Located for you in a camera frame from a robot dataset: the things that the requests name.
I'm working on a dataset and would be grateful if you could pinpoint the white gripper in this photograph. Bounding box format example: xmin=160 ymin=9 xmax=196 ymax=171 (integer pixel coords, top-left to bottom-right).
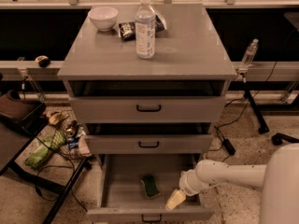
xmin=165 ymin=170 xmax=203 ymax=211

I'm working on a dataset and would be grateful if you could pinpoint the green yellow sponge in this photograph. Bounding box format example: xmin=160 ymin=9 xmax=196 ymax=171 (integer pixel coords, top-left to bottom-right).
xmin=141 ymin=175 xmax=161 ymax=199

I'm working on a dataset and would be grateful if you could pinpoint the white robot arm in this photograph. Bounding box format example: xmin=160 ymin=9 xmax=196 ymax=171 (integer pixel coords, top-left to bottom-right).
xmin=165 ymin=143 xmax=299 ymax=224

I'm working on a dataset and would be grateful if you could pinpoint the grey bottom drawer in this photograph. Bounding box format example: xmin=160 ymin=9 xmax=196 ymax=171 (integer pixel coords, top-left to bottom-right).
xmin=88 ymin=154 xmax=213 ymax=223

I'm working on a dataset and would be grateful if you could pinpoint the grey drawer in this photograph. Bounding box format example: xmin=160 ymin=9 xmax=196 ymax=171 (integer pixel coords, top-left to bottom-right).
xmin=85 ymin=123 xmax=212 ymax=154
xmin=70 ymin=80 xmax=225 ymax=123
xmin=88 ymin=154 xmax=213 ymax=223

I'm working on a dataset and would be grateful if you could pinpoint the grey middle drawer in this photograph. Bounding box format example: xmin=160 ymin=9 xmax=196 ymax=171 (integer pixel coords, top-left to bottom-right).
xmin=85 ymin=123 xmax=212 ymax=154

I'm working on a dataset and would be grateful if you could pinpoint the grey drawer cabinet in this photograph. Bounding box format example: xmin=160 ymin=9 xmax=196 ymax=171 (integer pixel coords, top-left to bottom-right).
xmin=57 ymin=3 xmax=237 ymax=166

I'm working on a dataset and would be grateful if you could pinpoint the grey top drawer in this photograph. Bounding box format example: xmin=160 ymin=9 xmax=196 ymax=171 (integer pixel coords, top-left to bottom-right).
xmin=70 ymin=80 xmax=225 ymax=123

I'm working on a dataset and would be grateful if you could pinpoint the black stand leg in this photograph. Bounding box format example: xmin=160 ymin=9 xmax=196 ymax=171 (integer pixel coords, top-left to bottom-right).
xmin=242 ymin=77 xmax=269 ymax=134

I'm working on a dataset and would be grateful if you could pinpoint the black chair base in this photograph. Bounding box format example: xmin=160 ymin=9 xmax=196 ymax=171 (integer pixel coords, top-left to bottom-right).
xmin=271 ymin=133 xmax=299 ymax=146

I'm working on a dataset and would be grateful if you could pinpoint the green chip bag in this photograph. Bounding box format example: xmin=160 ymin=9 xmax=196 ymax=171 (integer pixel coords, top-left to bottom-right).
xmin=25 ymin=132 xmax=66 ymax=169

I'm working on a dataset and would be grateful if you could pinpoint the brown snack packet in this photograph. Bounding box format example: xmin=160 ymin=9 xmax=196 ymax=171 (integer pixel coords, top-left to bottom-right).
xmin=46 ymin=111 xmax=69 ymax=126

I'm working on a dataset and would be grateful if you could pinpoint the small bottle on ledge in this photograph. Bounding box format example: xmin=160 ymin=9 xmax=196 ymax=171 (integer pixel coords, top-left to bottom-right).
xmin=239 ymin=38 xmax=259 ymax=73

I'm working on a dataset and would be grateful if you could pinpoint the black snack bag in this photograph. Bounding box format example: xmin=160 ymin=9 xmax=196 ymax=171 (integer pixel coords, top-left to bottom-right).
xmin=119 ymin=16 xmax=167 ymax=41

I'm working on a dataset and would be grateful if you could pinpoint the clear plastic water bottle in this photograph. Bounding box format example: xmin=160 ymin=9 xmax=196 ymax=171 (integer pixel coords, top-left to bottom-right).
xmin=135 ymin=0 xmax=156 ymax=59

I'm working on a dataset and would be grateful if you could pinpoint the black folding table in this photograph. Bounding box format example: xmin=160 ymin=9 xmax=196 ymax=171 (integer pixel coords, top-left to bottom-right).
xmin=0 ymin=91 xmax=91 ymax=224

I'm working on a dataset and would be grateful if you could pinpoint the black round object on ledge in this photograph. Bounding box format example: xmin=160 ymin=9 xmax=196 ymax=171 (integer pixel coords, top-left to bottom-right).
xmin=35 ymin=55 xmax=50 ymax=68

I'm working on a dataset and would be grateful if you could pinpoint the white ceramic bowl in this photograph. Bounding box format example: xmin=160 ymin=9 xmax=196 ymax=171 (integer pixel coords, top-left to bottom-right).
xmin=88 ymin=7 xmax=119 ymax=31

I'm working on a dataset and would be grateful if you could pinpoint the black power adapter with cable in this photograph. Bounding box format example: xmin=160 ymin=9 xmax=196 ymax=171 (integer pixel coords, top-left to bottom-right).
xmin=209 ymin=62 xmax=277 ymax=161

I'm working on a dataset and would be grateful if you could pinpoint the wire mesh basket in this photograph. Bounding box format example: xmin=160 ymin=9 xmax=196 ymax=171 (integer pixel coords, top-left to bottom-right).
xmin=53 ymin=110 xmax=91 ymax=160

